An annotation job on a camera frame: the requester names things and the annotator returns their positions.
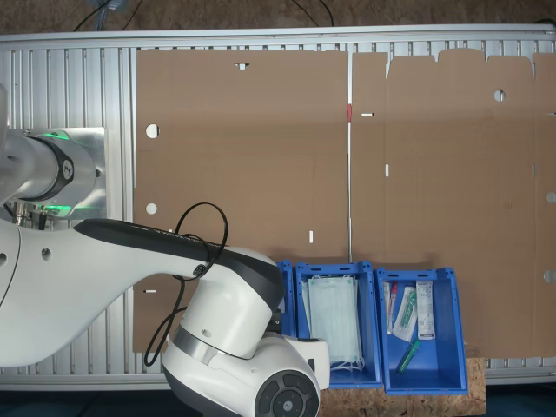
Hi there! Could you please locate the grey bundled cable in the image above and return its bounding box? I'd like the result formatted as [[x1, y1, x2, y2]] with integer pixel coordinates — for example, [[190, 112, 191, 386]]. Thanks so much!
[[97, 0, 131, 18]]

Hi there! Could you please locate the chipboard wooden board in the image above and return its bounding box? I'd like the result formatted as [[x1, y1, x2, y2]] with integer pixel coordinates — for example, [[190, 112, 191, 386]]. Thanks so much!
[[319, 356, 487, 416]]

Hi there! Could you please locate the green syringe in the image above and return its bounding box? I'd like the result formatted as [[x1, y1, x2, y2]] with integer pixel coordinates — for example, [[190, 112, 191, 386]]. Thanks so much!
[[396, 339, 422, 374]]

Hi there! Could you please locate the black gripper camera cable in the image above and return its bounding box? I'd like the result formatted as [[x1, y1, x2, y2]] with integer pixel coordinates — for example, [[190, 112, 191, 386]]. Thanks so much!
[[142, 202, 229, 367]]

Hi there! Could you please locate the long white printed packet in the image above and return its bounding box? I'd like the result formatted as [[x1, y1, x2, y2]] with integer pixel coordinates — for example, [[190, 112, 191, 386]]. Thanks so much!
[[415, 280, 436, 341]]

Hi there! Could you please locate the blue plastic storage bin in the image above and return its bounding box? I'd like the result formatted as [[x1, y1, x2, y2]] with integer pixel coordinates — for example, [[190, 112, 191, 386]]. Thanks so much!
[[295, 260, 384, 390], [375, 266, 469, 395], [276, 259, 298, 338]]

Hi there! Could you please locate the brown cardboard sheet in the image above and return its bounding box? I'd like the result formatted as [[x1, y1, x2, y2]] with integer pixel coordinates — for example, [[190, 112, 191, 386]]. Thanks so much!
[[350, 50, 556, 360], [131, 48, 351, 354]]

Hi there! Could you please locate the clear red-capped swab packet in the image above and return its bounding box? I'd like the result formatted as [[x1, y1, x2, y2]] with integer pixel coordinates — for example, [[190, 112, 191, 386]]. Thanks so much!
[[383, 281, 400, 335]]

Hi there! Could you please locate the clear packet with green syringe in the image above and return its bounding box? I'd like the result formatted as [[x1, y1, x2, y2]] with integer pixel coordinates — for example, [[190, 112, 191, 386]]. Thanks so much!
[[392, 285, 419, 341]]

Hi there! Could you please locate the pale surgical face mask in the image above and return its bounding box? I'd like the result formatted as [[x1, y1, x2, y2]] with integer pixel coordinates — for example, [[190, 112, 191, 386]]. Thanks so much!
[[307, 274, 364, 373]]

